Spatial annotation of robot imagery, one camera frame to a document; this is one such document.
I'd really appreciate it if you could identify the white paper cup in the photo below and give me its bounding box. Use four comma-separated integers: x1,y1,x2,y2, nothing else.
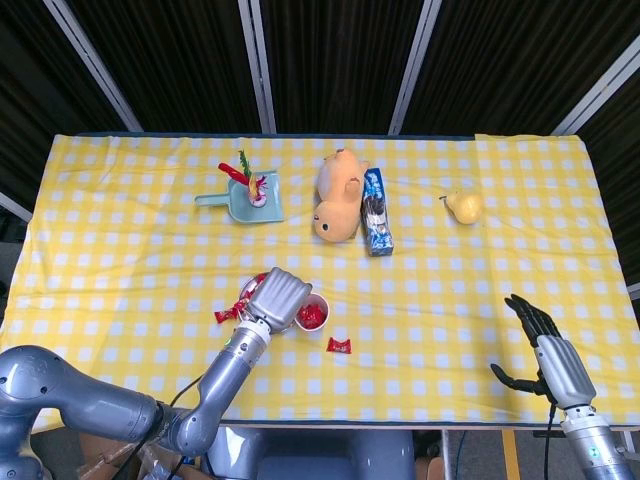
294,292,332,332

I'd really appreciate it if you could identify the teal plastic dustpan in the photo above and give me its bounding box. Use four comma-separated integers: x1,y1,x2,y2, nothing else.
194,170,287,227

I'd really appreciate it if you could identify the white table leg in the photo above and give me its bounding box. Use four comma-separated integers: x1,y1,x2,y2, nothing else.
439,428,451,480

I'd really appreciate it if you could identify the round steel plate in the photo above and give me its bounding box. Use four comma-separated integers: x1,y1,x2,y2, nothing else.
238,272,301,335

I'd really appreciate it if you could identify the yellow pear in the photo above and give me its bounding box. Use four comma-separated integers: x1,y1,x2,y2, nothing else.
438,190,485,226

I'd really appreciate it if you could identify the brown cardboard box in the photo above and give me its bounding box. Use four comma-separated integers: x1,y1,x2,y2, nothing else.
29,429,211,480

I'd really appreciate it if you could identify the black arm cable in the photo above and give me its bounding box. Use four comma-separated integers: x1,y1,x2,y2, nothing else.
124,377,206,480
545,401,557,480

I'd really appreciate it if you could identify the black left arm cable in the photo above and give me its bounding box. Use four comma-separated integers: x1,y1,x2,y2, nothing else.
124,377,206,480

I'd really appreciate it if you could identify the yellow plush toy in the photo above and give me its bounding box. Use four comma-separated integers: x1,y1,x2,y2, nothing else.
313,148,372,245

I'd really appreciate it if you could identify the yellow checkered tablecloth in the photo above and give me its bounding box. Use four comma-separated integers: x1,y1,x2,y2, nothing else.
473,132,640,427
0,132,501,426

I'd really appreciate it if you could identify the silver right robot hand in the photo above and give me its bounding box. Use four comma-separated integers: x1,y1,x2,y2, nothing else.
489,293,597,409

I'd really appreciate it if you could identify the blue-grey robot torso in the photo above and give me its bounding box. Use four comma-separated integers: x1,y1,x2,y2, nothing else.
204,427,416,480

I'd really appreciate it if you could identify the blue cookie box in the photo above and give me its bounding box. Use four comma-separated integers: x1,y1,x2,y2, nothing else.
359,167,396,258

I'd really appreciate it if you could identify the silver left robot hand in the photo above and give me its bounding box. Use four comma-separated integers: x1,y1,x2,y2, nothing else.
243,266,315,333

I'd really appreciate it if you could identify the black pleated curtain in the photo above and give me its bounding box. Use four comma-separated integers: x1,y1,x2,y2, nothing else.
0,0,640,211

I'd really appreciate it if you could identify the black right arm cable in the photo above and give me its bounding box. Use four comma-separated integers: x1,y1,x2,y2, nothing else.
545,401,557,480

